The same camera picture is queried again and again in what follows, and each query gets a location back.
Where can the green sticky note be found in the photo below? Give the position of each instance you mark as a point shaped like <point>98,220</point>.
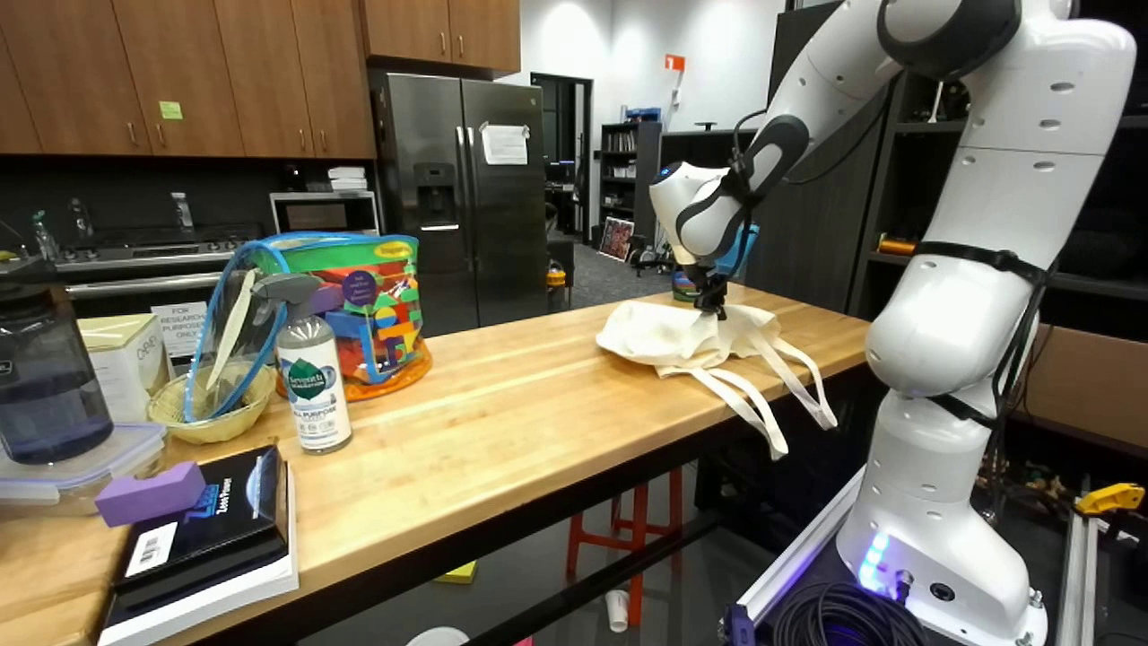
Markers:
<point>171,110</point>

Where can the white box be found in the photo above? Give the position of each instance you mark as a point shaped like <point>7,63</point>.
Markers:
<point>128,360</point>

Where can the clear flat plastic container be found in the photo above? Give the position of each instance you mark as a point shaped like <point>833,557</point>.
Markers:
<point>119,460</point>

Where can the white paper on refrigerator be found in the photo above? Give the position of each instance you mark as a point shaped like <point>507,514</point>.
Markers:
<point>502,146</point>

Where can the white bottle green label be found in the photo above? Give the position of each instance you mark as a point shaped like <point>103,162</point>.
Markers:
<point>312,396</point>

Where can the wooden stool orange legs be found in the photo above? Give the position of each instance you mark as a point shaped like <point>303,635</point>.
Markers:
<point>629,526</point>

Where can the silver microwave oven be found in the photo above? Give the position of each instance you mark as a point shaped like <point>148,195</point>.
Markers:
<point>323,214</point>

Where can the white stack on microwave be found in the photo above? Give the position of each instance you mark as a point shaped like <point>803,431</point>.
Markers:
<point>344,181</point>

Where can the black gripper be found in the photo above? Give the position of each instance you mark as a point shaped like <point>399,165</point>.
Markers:
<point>712,280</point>

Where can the white cup on floor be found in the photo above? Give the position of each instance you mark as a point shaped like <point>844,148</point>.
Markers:
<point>617,611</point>

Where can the stainless steel refrigerator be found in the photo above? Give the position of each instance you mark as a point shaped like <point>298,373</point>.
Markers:
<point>460,216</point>

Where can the clear bag of colourful blocks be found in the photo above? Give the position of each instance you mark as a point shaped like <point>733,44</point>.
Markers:
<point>370,308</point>

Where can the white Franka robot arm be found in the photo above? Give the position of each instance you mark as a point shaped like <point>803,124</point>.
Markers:
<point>990,335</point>

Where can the black metal table frame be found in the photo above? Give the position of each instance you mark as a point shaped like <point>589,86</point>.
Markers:
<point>561,500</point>

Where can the wooden cabinet above refrigerator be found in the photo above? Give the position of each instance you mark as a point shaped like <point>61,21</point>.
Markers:
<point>442,29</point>

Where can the white cloth shopping bag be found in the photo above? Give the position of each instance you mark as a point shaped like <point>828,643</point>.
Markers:
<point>666,335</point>

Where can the yellow bowl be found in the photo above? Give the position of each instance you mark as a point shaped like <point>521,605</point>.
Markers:
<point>226,419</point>

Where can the brown board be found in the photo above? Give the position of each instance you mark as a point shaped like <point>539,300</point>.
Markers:
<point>1087,381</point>

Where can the yellow plastic item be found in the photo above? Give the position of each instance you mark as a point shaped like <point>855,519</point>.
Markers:
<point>556,278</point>

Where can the purple block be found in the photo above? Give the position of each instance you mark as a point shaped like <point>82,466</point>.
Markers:
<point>148,492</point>

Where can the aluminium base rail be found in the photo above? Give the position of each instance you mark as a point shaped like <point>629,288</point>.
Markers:
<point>794,559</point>

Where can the wooden wall cabinets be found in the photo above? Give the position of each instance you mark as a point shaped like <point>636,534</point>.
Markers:
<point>238,73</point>

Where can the clear glass jar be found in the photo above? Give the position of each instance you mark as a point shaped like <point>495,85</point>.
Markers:
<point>49,381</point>

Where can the black background shelf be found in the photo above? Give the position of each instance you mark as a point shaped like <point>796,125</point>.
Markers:
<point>622,181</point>

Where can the stainless steel oven range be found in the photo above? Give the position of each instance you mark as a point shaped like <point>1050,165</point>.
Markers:
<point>144,269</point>

